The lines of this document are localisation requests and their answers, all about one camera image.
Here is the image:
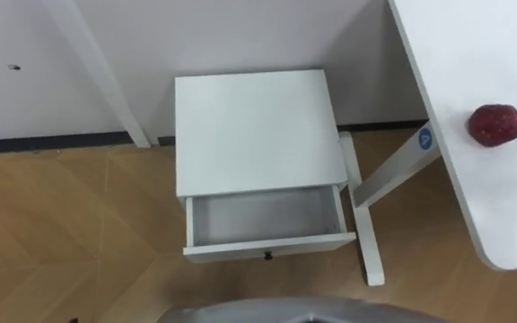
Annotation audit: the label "red strawberry soft toy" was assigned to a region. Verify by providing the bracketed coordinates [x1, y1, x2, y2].
[467, 103, 517, 148]

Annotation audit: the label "white bedside cabinet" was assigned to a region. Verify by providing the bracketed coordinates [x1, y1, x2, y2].
[174, 68, 349, 212]

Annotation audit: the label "white slanted furniture leg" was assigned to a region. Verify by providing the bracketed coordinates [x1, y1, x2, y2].
[42, 0, 153, 149]

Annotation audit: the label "open white cabinet drawer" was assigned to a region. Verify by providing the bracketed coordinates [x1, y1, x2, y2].
[182, 184, 357, 265]

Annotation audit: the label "white desk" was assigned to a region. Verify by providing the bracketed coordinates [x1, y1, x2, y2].
[337, 0, 517, 287]

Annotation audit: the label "robot body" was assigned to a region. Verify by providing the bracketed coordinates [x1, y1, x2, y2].
[155, 296, 452, 323]

